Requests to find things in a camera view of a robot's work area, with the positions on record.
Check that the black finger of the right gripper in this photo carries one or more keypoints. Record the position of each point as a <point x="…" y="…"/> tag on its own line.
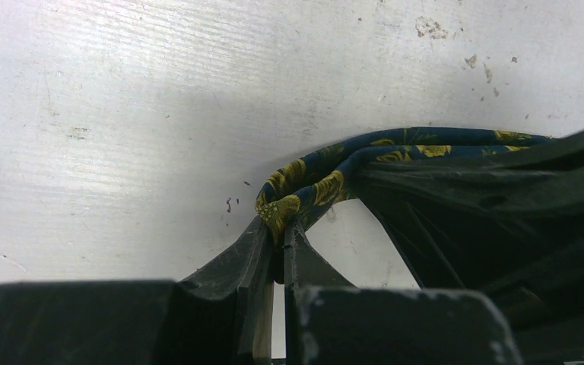
<point x="510" y="226"/>

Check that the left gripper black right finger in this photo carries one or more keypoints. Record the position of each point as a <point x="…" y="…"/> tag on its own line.
<point x="330" y="321"/>

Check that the blue yellow floral tie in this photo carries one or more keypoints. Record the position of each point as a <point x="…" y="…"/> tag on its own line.
<point x="307" y="187"/>

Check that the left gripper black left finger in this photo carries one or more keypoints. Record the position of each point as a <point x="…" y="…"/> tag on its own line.
<point x="220" y="314"/>

